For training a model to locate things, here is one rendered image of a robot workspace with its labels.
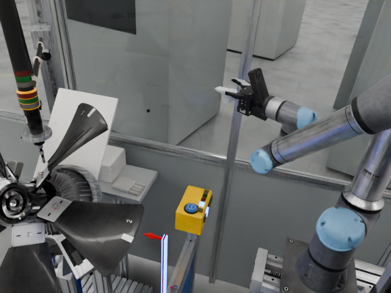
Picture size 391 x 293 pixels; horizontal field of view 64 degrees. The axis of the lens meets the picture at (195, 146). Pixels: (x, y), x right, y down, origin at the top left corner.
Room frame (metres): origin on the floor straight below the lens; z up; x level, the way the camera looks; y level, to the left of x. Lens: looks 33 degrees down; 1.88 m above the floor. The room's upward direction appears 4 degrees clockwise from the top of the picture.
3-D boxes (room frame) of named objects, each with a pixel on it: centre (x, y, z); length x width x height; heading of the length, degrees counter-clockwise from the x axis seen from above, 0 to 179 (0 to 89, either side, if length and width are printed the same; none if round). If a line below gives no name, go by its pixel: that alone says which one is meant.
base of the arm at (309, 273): (0.62, -0.42, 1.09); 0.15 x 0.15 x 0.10
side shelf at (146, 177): (1.23, 0.39, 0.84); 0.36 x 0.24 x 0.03; 77
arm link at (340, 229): (0.63, -0.42, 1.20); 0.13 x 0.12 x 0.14; 138
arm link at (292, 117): (0.90, -0.32, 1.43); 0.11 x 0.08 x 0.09; 48
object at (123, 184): (1.16, 0.31, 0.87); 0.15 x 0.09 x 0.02; 71
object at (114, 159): (1.28, 0.46, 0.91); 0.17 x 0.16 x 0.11; 167
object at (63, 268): (0.68, 0.44, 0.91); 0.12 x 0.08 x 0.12; 167
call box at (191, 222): (0.87, -0.01, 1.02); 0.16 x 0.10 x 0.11; 167
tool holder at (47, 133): (0.68, 0.41, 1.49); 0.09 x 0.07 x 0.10; 22
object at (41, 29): (1.25, 0.64, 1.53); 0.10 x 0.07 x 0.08; 22
